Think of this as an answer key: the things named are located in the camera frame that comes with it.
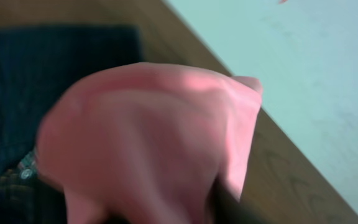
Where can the pink shirt with bronze lettering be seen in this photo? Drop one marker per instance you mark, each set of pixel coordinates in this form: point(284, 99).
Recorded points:
point(151, 143)

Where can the navy blue folded shirt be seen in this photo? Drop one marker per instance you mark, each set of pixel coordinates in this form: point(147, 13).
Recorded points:
point(37, 64)

